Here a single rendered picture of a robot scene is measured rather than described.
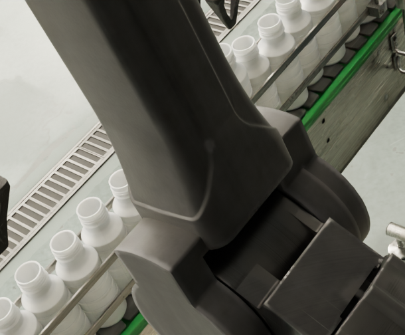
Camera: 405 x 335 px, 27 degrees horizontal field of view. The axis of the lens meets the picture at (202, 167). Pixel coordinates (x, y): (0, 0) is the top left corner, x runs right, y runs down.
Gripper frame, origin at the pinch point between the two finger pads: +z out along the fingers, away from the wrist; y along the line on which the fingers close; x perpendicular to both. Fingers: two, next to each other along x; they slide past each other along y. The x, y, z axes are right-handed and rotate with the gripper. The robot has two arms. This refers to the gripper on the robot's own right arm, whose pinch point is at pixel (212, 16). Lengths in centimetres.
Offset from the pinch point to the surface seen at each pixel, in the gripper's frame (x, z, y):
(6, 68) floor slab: -64, 132, 208
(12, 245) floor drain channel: 2, 130, 129
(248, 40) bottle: -7.2, 10.7, 2.1
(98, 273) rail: 34.6, 15.1, -2.5
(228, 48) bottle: -1.4, 7.0, 0.5
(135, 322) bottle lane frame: 34.3, 26.3, -4.0
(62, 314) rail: 41.6, 15.1, -2.5
